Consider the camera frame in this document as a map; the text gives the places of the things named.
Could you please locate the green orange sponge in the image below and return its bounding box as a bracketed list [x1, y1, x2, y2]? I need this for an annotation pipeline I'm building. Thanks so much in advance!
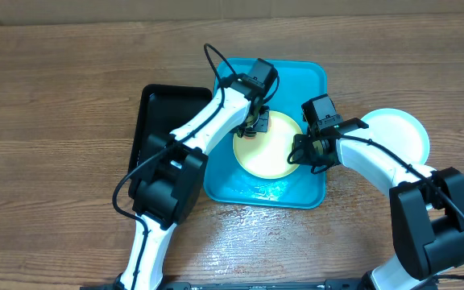
[242, 114, 269, 138]

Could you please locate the yellow plate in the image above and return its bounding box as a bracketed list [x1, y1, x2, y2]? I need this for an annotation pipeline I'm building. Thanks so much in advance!
[233, 111, 302, 179]

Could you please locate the light blue plate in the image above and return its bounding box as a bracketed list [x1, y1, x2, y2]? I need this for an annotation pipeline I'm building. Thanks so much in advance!
[361, 108, 430, 164]

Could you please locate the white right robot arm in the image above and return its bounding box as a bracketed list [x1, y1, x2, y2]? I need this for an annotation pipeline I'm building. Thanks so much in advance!
[287, 114, 464, 289]

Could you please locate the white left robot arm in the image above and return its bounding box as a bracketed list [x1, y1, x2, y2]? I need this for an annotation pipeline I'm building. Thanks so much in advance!
[111, 72, 280, 289]

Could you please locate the teal plastic tray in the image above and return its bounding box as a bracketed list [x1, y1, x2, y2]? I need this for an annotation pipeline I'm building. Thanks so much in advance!
[203, 60, 327, 209]

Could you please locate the black plastic tray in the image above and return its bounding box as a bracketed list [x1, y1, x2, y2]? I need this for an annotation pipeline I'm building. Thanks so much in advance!
[128, 84, 213, 172]

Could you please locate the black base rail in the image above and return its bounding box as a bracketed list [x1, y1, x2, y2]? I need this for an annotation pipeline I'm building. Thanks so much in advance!
[81, 277, 438, 290]

